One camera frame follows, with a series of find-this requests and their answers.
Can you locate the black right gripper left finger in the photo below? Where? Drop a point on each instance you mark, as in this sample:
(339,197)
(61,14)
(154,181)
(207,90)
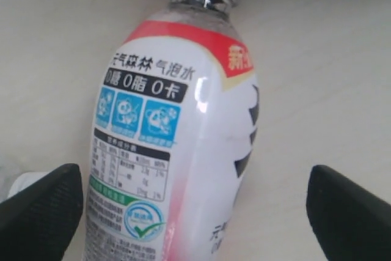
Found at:
(40,213)

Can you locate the pink drink bottle black cap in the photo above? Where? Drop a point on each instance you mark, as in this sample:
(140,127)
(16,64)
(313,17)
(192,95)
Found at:
(173,130)

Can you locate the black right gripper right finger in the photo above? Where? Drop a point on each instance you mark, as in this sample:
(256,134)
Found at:
(349,222)

